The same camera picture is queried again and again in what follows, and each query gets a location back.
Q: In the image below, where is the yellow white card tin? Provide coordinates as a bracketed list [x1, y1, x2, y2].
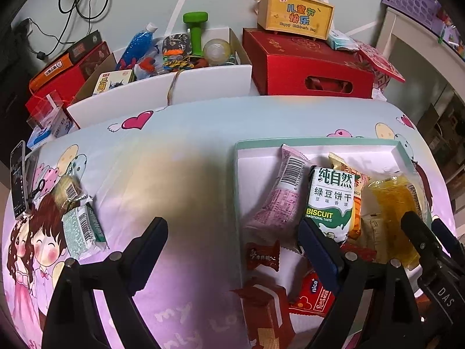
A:
[92, 70, 137, 97]

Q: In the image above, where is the black cabinet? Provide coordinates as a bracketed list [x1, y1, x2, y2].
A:
[0, 25, 40, 146]

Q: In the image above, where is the pink snack packet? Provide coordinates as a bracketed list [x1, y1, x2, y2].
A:
[243, 145, 313, 241]

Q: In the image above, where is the red heart print snack packet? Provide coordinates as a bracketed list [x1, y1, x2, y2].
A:
[289, 269, 337, 318]

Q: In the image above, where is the red patterned lid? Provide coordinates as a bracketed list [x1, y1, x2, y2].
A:
[354, 42, 405, 90]

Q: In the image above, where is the colourful patterned pouch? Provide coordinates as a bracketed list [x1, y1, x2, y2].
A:
[162, 33, 195, 70]

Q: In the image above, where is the clear round ball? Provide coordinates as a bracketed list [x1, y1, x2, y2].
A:
[203, 38, 232, 67]

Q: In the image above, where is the orange snack packet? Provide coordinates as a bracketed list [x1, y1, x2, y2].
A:
[329, 152, 369, 241]

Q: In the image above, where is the clear plastic box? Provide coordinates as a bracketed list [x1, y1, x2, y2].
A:
[27, 91, 68, 131]

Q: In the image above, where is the light blue tissue pack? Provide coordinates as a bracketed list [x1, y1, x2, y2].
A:
[327, 31, 360, 51]

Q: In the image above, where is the white shelf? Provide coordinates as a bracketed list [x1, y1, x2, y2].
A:
[374, 7, 465, 117]

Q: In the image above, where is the dark red wafer packet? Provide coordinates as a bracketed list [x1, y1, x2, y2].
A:
[232, 278, 296, 349]

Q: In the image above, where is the teal-edged white tray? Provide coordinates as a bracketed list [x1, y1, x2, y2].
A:
[234, 136, 442, 335]

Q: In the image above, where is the olive round pastry packet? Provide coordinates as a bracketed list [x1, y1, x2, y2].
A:
[51, 174, 93, 211]

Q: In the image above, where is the green white biscuit packet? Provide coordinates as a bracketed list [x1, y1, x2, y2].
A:
[303, 165, 358, 244]

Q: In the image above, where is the red gift box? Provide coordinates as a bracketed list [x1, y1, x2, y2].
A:
[242, 27, 375, 99]

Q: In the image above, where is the small dark red candy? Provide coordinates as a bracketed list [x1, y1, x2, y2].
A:
[245, 240, 281, 273]

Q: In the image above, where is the red flat box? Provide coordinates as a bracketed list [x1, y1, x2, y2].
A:
[25, 40, 111, 120]

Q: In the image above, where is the white cardboard box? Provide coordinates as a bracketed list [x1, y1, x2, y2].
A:
[67, 27, 253, 129]

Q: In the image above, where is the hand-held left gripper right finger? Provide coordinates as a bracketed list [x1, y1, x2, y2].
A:
[297, 220, 425, 349]

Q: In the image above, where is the orange flat box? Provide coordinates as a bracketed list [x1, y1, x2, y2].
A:
[29, 31, 102, 93]

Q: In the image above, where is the blue white small box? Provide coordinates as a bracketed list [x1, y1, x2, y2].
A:
[27, 111, 78, 151]

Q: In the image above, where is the black cable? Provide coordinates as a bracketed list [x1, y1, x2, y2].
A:
[29, 0, 110, 60]

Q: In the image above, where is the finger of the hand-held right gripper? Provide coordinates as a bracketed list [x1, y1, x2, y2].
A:
[432, 218, 465, 262]
[401, 211, 465, 320]

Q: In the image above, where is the blue water bottle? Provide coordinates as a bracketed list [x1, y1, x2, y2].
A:
[116, 22, 158, 71]

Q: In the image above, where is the green dumbbell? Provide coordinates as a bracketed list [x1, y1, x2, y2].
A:
[183, 11, 208, 57]

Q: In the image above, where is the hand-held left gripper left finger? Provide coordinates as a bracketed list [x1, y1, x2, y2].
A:
[42, 216, 169, 349]

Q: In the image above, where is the black phone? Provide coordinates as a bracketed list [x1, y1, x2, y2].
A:
[10, 140, 33, 220]

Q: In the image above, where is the yellow clear snack packet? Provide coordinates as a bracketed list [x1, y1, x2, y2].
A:
[367, 174, 433, 270]

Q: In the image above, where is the yellow gift box with handle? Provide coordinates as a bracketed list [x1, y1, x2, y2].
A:
[252, 0, 335, 40]

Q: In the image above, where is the mint green barcode packet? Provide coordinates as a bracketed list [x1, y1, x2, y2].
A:
[62, 196, 110, 260]

